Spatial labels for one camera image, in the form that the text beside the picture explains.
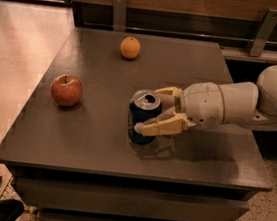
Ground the blue pepsi can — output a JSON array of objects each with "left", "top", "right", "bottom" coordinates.
[{"left": 127, "top": 89, "right": 162, "bottom": 145}]

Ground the metal wall bracket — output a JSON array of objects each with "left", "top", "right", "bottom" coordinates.
[
  {"left": 112, "top": 0, "right": 127, "bottom": 32},
  {"left": 246, "top": 9, "right": 277, "bottom": 58}
]

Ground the red apple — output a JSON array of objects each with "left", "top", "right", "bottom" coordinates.
[{"left": 49, "top": 74, "right": 83, "bottom": 107}]

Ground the right metal wall bracket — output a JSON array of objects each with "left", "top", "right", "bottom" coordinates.
[{"left": 246, "top": 9, "right": 277, "bottom": 58}]

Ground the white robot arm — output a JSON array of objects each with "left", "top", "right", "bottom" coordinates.
[{"left": 133, "top": 65, "right": 277, "bottom": 137}]

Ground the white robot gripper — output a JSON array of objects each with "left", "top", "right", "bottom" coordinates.
[{"left": 133, "top": 82, "right": 225, "bottom": 137}]

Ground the grey drawer cabinet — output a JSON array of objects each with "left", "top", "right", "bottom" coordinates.
[{"left": 0, "top": 28, "right": 271, "bottom": 221}]

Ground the orange fruit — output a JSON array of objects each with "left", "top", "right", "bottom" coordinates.
[{"left": 120, "top": 36, "right": 141, "bottom": 59}]

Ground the left metal wall bracket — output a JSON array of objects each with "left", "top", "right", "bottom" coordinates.
[{"left": 112, "top": 0, "right": 127, "bottom": 32}]

